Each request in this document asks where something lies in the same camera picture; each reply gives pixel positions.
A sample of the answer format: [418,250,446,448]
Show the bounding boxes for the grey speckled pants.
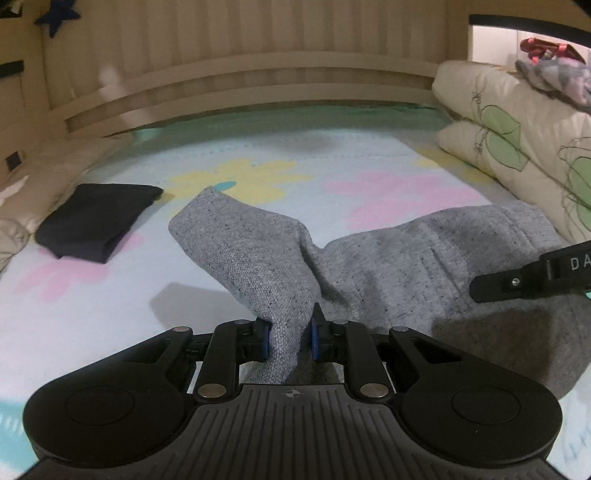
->
[168,188,590,397]

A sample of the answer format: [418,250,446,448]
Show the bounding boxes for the lower cream leaf-print pillow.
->
[436,120,590,243]

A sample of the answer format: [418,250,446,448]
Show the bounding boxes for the cream leaf-print pillow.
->
[432,61,590,203]
[436,120,590,243]

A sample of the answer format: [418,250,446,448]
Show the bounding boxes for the upper cream leaf-print pillow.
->
[432,61,590,203]

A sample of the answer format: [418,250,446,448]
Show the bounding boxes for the floral pastel bed sheet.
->
[1,105,590,479]

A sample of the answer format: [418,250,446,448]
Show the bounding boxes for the grey pink patterned cloth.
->
[515,58,590,113]

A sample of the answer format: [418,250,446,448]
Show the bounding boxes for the black folded garment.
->
[35,183,163,264]

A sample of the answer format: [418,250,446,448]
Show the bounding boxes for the red item on shelf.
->
[520,37,586,64]

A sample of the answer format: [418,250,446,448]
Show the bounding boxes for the black wall switch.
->
[5,151,22,172]

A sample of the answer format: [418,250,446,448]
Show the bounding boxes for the beige padded bed frame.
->
[1,1,469,262]

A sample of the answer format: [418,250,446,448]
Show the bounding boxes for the blue star wall decoration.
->
[34,0,81,39]

